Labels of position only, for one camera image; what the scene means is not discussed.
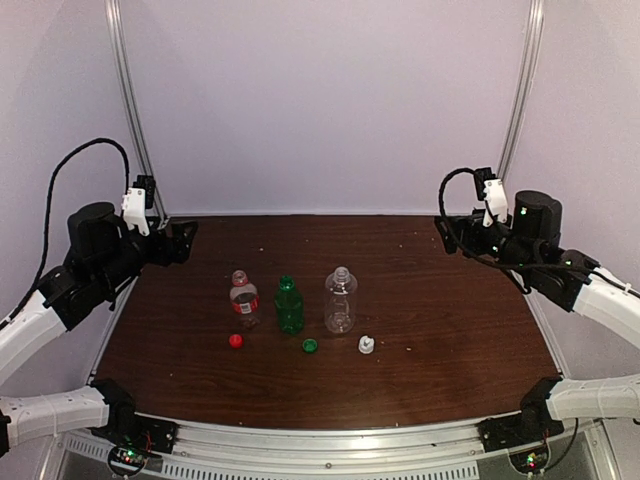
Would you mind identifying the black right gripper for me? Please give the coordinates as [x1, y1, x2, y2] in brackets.
[435, 208, 539, 280]

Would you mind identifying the clear bottle red label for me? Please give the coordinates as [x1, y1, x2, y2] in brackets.
[229, 270, 260, 330]

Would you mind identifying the red bottle cap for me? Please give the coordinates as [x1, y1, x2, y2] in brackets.
[228, 334, 244, 349]

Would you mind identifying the green plastic bottle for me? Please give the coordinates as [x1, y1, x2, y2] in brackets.
[274, 275, 304, 335]

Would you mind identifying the clear bottle white cap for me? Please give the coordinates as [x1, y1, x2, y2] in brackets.
[324, 266, 358, 334]

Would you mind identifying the green bottle cap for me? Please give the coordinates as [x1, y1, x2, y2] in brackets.
[302, 338, 319, 354]

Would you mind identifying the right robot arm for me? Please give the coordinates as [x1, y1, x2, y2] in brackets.
[434, 180, 639, 442]

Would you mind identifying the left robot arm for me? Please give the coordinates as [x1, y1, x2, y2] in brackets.
[1, 202, 198, 452]

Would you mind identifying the right black braided cable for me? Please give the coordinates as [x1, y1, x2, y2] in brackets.
[436, 167, 481, 261]

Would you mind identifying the black braided cable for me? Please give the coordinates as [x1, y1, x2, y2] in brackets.
[436, 167, 481, 261]
[9, 138, 132, 321]

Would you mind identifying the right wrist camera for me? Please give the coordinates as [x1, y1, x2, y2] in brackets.
[473, 167, 509, 228]

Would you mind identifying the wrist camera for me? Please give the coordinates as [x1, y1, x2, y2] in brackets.
[473, 167, 509, 228]
[121, 175, 156, 237]

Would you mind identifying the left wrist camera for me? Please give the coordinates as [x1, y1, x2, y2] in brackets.
[121, 175, 156, 237]

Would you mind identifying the left black braided cable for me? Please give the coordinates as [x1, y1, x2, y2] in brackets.
[9, 138, 132, 321]

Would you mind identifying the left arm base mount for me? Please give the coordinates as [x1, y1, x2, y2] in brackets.
[89, 379, 178, 455]

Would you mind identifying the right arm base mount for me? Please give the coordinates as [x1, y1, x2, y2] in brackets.
[477, 377, 564, 452]

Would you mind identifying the right aluminium frame post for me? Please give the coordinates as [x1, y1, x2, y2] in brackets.
[498, 0, 545, 179]

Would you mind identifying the aluminium frame post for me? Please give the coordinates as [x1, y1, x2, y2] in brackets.
[498, 0, 545, 179]
[104, 0, 169, 224]

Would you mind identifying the left aluminium frame post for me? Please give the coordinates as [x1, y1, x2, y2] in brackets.
[104, 0, 169, 224]

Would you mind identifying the aluminium front rail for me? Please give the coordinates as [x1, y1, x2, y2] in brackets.
[54, 414, 601, 480]

